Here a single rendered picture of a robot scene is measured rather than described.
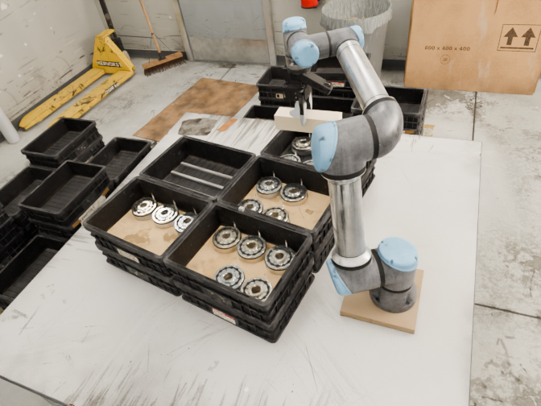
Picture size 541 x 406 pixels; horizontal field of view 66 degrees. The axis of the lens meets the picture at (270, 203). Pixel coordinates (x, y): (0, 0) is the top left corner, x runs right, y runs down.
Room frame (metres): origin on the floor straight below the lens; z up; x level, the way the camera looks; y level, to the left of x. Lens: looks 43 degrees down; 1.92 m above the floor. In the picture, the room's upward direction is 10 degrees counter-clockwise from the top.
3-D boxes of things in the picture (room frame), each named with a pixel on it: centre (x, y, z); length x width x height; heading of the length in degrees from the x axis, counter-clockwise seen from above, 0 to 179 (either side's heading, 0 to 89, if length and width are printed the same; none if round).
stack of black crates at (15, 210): (2.05, 1.46, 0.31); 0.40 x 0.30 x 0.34; 152
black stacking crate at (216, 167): (1.37, 0.27, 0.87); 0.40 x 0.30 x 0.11; 53
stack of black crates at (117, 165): (2.22, 0.91, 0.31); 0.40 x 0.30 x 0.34; 152
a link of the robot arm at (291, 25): (1.32, -0.17, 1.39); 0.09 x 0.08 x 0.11; 4
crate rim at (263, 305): (0.89, 0.13, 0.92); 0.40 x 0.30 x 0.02; 53
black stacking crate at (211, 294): (0.89, 0.13, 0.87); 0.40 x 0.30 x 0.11; 53
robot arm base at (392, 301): (0.75, -0.35, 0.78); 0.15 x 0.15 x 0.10
